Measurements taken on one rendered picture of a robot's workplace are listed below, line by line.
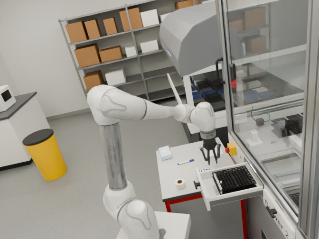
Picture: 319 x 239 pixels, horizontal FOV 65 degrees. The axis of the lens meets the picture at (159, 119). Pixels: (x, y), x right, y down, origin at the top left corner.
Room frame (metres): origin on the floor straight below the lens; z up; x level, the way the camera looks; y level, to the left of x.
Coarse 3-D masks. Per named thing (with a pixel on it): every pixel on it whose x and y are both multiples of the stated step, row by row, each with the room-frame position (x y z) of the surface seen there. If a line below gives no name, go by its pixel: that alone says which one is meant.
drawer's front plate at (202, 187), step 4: (196, 168) 1.35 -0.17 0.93; (196, 172) 1.33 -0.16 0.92; (200, 176) 1.26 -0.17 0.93; (200, 180) 1.23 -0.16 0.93; (200, 184) 1.21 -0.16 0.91; (204, 188) 1.15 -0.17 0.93; (204, 192) 1.12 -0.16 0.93; (204, 196) 1.12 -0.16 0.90; (204, 200) 1.15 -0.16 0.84; (208, 200) 1.08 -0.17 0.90; (208, 204) 1.08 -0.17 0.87; (208, 208) 1.08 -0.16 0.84
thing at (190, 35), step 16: (176, 16) 3.17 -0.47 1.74; (192, 16) 2.53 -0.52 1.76; (208, 16) 2.10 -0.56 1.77; (160, 32) 3.70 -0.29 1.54; (176, 32) 2.44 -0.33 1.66; (192, 32) 2.02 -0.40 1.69; (208, 32) 2.02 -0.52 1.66; (176, 48) 2.20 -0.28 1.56; (192, 48) 2.02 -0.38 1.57; (208, 48) 2.02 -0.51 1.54; (176, 64) 2.20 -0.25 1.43; (192, 64) 2.02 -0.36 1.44; (208, 64) 2.02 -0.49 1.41; (176, 96) 2.90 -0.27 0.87; (192, 96) 2.02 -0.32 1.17; (224, 112) 2.02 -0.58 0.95; (192, 128) 2.02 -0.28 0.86; (224, 128) 2.04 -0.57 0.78; (224, 144) 2.04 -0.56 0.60
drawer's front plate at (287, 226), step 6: (264, 192) 1.03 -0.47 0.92; (264, 198) 1.03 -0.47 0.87; (270, 198) 0.97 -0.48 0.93; (264, 204) 1.03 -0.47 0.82; (270, 204) 0.97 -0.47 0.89; (276, 204) 0.92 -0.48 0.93; (276, 210) 0.90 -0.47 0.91; (276, 216) 0.90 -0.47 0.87; (282, 216) 0.85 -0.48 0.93; (276, 222) 0.90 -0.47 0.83; (282, 222) 0.84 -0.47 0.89; (288, 222) 0.81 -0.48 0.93; (282, 228) 0.84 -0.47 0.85; (288, 228) 0.79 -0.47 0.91; (288, 234) 0.79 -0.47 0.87; (294, 234) 0.76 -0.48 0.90
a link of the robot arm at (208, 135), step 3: (213, 129) 1.24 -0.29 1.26; (201, 132) 1.26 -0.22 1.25; (204, 132) 1.24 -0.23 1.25; (207, 132) 1.23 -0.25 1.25; (210, 132) 1.23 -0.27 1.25; (213, 132) 1.24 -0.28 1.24; (201, 135) 1.26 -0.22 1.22; (204, 135) 1.24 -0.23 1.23; (207, 135) 1.23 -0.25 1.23; (210, 135) 1.23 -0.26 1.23; (213, 135) 1.24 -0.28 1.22; (204, 138) 1.24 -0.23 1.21; (207, 138) 1.23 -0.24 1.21; (210, 138) 1.23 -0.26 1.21
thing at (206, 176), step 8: (224, 168) 1.34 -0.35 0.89; (248, 168) 1.33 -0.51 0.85; (208, 176) 1.34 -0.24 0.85; (256, 176) 1.21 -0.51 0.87; (208, 184) 1.28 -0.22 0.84; (256, 184) 1.18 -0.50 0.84; (208, 192) 1.21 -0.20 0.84; (240, 192) 1.10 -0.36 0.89; (248, 192) 1.10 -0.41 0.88; (256, 192) 1.09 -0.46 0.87; (216, 200) 1.10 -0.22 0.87; (224, 200) 1.09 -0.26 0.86; (232, 200) 1.09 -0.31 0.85
